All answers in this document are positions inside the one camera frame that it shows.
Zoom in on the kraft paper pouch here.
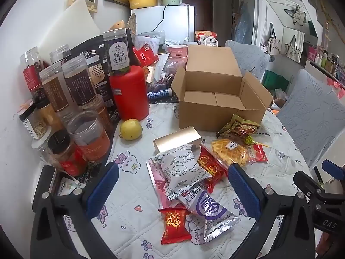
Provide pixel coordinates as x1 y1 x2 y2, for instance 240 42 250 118
140 65 151 83

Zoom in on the white quilted cartoon tablecloth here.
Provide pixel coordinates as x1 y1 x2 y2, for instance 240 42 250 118
90 97 314 259

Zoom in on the short jar brown label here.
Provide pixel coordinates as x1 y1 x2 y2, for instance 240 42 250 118
81 95 114 138

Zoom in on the gold paper box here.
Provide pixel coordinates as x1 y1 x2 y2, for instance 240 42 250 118
153 126 202 154

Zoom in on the silver purple snack packet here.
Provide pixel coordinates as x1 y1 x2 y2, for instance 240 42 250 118
178 183 242 243

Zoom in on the red white snack bag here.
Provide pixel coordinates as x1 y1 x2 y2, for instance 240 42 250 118
195 30 218 45

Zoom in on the white tote bag black print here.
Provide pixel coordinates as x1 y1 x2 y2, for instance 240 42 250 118
280 27 305 63
265 23 281 55
284 4 308 24

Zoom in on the pink ribbon-print packet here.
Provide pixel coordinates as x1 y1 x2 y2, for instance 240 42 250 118
146 158 176 203

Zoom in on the white fridge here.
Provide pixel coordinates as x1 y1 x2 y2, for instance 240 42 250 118
131 3 195 46

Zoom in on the white sachet green print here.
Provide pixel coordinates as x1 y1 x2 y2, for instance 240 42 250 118
55 177 85 198

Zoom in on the green brown snack packet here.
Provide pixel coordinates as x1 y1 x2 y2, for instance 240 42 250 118
216 114 262 141

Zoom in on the shelf with small bottles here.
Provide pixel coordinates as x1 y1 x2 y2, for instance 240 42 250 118
306 46 345 79

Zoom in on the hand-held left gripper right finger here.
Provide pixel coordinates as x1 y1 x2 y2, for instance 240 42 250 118
228 163 316 259

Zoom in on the blue plastic cover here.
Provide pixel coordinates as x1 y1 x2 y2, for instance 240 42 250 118
234 1 256 47

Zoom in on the red green packet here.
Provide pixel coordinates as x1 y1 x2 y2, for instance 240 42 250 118
249 144 269 164

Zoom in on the black-lid jar white label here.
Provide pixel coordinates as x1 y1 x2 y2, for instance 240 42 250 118
17 100 52 141

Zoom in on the jar with red label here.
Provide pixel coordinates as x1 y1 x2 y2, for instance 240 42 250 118
20 46 46 104

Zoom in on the chair with grey leaf cover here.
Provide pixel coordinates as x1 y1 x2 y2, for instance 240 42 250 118
276 69 345 169
225 40 271 82

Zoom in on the pack of dark sticks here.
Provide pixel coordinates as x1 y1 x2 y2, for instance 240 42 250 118
148 74 174 90

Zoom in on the clear waffle packet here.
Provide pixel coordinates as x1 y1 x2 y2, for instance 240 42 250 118
211 138 254 167

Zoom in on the red pouch white print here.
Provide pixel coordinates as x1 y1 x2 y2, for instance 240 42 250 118
133 43 159 66

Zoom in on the person's right forearm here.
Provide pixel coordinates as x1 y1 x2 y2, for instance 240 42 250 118
315 232 345 259

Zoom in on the white printed leaflet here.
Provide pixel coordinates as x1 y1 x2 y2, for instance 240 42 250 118
134 35 165 56

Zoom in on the yellow lemon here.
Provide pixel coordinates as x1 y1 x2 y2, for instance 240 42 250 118
120 119 143 141

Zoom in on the red plastic canister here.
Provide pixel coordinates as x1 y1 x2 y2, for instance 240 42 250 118
108 65 150 122

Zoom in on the black-lid jar red label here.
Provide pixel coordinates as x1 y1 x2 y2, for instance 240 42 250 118
48 129 87 177

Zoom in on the white stepped cabinet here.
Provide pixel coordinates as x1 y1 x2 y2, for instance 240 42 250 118
259 0 324 65

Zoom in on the small clear jar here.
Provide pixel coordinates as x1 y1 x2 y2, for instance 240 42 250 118
31 137 56 168

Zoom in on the blue white tube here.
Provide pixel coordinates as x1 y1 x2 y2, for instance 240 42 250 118
147 88 173 101

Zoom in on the tall jar brown label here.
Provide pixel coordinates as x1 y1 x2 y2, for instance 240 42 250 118
39 62 71 130
61 55 97 108

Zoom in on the red packet gold lattice print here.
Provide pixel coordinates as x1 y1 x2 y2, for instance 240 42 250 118
197 147 229 193

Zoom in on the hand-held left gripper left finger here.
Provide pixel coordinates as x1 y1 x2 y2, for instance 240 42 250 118
30 162 120 259

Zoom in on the black power cord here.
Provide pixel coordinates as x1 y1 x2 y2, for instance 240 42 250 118
153 5 169 31

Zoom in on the amber jar black lid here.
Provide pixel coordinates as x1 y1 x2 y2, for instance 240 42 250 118
36 98 64 133

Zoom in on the woven straw fan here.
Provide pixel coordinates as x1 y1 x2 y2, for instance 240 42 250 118
127 13 138 37

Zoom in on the large black pouch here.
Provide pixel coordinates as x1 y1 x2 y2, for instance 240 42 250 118
67 30 134 119

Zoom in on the clear jar dark green label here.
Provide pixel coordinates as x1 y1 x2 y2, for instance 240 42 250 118
103 28 131 76

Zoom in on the brown cardboard box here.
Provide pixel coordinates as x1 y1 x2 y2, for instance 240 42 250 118
171 45 273 133

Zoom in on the green bag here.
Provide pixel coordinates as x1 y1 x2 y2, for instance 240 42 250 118
263 70 289 89

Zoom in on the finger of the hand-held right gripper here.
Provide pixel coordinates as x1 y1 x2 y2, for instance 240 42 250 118
321 160 345 181
293 171 325 196

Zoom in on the white foam board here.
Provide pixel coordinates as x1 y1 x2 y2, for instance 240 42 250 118
40 0 102 68

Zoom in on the white line-drawing snack packet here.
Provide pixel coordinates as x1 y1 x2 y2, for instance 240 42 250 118
187 213 208 245
151 144 213 201

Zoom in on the green lollipop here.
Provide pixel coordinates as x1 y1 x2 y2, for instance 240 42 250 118
244 136 270 148

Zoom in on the clear jar white lid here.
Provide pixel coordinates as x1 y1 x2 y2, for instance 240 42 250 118
49 44 71 65

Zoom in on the red packet gold character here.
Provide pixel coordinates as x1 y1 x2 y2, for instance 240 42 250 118
158 207 192 245

